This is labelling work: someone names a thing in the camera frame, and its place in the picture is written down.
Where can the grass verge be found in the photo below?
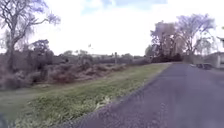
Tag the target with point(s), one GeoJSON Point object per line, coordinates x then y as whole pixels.
{"type": "Point", "coordinates": [83, 96]}

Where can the dry brush thicket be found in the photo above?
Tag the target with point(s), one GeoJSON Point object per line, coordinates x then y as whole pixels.
{"type": "Point", "coordinates": [66, 74]}

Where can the group of trees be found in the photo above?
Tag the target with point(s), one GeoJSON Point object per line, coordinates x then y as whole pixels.
{"type": "Point", "coordinates": [166, 43]}

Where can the grey asphalt road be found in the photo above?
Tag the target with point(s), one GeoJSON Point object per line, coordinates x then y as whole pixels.
{"type": "Point", "coordinates": [180, 96]}

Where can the dark vehicle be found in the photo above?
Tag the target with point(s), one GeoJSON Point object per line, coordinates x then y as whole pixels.
{"type": "Point", "coordinates": [204, 66]}

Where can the bare tree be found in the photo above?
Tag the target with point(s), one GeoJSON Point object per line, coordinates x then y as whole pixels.
{"type": "Point", "coordinates": [11, 40]}

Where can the building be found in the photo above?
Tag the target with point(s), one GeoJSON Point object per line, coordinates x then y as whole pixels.
{"type": "Point", "coordinates": [217, 60]}

